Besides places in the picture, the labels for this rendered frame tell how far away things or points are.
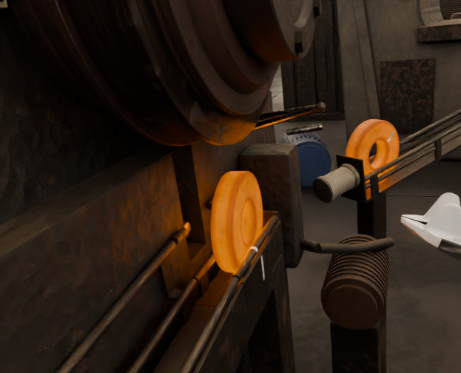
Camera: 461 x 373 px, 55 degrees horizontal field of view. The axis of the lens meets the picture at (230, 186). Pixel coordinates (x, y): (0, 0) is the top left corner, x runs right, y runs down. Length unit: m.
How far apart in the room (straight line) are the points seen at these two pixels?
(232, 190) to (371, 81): 2.71
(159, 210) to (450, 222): 0.36
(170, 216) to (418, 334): 1.19
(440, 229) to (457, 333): 1.10
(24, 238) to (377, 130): 0.82
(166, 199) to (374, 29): 2.79
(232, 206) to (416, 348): 1.10
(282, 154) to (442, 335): 1.04
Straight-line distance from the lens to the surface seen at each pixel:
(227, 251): 0.62
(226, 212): 0.61
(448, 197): 0.63
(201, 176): 0.69
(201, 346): 0.51
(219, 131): 0.51
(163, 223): 0.59
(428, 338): 1.65
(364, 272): 0.95
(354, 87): 3.36
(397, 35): 3.23
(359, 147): 1.02
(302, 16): 0.59
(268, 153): 0.81
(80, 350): 0.47
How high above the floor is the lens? 1.02
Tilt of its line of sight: 20 degrees down
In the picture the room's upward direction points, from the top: 7 degrees counter-clockwise
